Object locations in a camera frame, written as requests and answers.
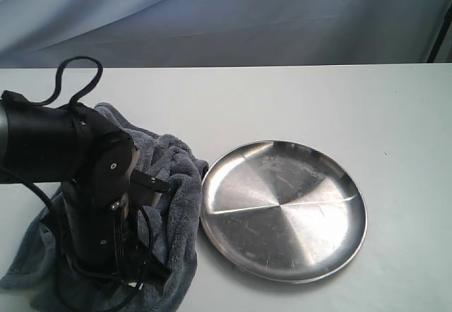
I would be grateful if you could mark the grey fluffy towel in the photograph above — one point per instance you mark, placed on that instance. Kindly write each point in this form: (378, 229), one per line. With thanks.
(174, 221)

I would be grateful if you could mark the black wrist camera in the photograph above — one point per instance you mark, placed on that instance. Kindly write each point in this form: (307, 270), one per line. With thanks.
(146, 190)

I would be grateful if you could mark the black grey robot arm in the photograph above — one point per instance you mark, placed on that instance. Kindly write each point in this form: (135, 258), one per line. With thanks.
(94, 160)

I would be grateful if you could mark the round stainless steel plate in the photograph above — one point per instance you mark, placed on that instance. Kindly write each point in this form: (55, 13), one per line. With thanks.
(283, 212)

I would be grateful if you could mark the blue-grey backdrop cloth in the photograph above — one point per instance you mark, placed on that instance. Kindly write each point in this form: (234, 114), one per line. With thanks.
(188, 33)

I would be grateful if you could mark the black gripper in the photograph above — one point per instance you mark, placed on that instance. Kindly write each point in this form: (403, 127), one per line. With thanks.
(103, 242)

